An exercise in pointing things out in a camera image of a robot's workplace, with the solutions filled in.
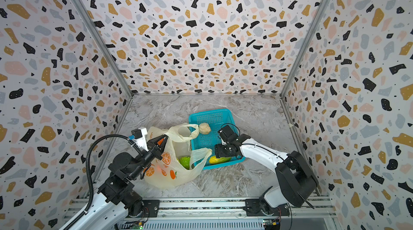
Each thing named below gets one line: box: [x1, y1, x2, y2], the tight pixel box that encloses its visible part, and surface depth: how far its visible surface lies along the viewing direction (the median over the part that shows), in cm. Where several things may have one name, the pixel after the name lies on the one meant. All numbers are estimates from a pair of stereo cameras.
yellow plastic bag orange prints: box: [144, 123, 213, 190], surface depth 75 cm
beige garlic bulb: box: [198, 122, 212, 135], surface depth 99 cm
